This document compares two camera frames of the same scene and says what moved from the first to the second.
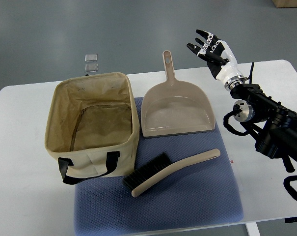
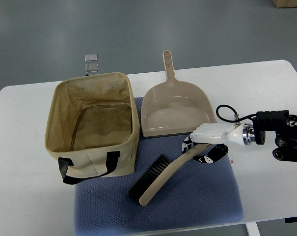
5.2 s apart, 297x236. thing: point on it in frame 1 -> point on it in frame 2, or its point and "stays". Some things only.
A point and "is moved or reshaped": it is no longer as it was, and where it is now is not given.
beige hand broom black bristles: (160, 167) is moved or reshaped
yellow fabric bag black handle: (93, 126) stays
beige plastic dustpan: (173, 106) stays
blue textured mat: (203, 193) stays
